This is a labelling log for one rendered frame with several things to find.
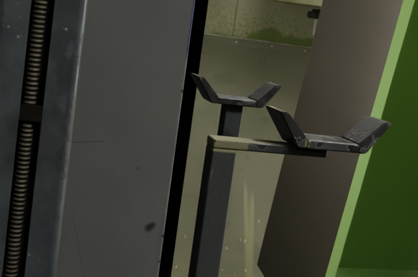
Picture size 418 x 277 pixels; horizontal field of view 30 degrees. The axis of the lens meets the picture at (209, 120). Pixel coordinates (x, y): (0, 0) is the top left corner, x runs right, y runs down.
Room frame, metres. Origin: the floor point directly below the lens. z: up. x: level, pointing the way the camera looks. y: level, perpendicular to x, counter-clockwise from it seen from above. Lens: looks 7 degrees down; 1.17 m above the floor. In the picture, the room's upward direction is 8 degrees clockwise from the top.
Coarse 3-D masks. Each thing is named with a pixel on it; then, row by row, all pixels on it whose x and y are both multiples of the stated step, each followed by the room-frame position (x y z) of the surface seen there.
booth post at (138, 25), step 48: (96, 0) 1.02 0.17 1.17; (144, 0) 1.04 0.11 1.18; (192, 0) 1.06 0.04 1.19; (96, 48) 1.03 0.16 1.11; (144, 48) 1.05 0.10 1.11; (96, 96) 1.03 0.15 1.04; (144, 96) 1.05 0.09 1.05; (96, 144) 1.03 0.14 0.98; (144, 144) 1.05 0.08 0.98; (96, 192) 1.03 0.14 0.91; (144, 192) 1.05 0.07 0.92; (96, 240) 1.04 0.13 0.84; (144, 240) 1.06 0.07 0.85
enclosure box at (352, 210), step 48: (336, 0) 1.82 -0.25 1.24; (384, 0) 1.62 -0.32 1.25; (336, 48) 1.79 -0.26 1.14; (384, 48) 1.59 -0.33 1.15; (336, 96) 1.75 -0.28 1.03; (384, 96) 1.60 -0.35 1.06; (384, 144) 2.05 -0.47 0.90; (288, 192) 1.91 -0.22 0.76; (336, 192) 1.68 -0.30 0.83; (384, 192) 2.09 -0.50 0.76; (288, 240) 1.87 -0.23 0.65; (336, 240) 1.65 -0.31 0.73; (384, 240) 2.13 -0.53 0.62
